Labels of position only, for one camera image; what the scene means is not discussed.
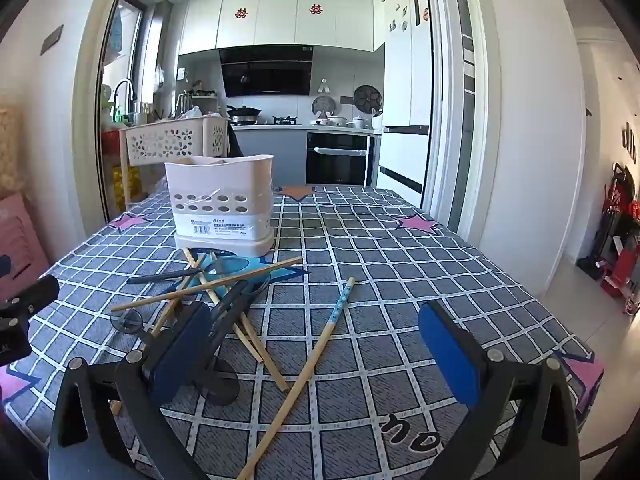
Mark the red and black appliance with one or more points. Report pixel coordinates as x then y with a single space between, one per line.
612 240

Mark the plain wooden chopstick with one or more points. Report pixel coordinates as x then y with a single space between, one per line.
272 369
250 274
246 334
172 305

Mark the white perforated basket cart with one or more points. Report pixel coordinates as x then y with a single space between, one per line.
170 140

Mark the white plastic bag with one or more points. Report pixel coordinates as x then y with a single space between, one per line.
192 112

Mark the white refrigerator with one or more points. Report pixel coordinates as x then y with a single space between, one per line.
405 85

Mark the kitchen sliding door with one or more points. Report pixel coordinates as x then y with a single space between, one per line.
462 110

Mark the white plastic utensil holder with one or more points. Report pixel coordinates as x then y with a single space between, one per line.
220 185

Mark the white kettle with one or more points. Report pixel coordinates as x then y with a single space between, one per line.
376 121

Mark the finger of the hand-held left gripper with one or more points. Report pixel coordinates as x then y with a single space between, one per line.
32 296

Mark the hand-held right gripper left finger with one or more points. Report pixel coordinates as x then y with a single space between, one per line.
180 355

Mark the metal cooking pot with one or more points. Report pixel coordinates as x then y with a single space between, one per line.
361 122

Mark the blue patterned wooden chopstick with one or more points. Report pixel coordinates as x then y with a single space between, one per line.
320 345

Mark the gas stove burner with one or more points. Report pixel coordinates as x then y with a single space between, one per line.
286 120

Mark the black built-in oven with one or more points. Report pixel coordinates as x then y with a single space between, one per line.
336 157

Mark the pink chair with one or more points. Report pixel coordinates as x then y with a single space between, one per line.
20 245

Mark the dark wall hooks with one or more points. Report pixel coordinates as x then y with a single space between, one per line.
631 142

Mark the grey checked star tablecloth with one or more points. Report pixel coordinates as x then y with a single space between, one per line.
400 270

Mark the grey wall switch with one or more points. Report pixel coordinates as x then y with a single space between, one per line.
51 39

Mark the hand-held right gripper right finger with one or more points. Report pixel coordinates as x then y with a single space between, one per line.
450 355

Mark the red container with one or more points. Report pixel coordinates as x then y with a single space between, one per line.
111 144

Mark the curved kitchen faucet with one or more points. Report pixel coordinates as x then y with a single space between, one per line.
122 92

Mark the green toy figure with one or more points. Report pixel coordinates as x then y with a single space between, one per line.
107 105

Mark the red paper-cut decoration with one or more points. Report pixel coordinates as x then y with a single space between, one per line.
316 10
241 12

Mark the black range hood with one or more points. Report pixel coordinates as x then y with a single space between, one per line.
265 72

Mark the black chair back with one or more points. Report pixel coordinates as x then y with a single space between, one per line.
234 140

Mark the yellow bottles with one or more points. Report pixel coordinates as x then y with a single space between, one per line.
122 185

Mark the black wok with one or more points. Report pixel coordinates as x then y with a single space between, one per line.
244 112

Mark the white cooking pot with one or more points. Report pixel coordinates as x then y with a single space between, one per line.
336 121

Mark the white upper kitchen cabinets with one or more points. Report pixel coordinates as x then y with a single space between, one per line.
280 20

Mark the cream knitted cushion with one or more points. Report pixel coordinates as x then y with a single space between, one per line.
9 150

